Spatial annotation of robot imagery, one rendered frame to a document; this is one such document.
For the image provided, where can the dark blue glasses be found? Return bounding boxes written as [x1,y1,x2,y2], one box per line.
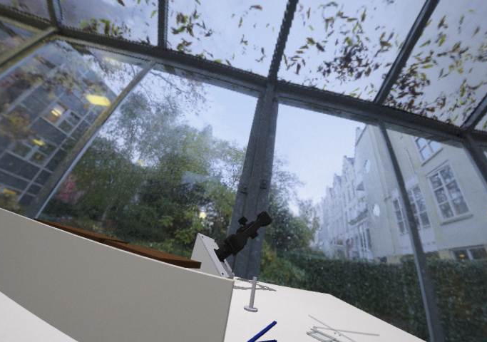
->
[248,321,277,342]

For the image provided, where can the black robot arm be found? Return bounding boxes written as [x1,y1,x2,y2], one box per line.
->
[214,212,272,263]

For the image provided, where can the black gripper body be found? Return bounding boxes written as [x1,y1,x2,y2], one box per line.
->
[238,216,258,239]

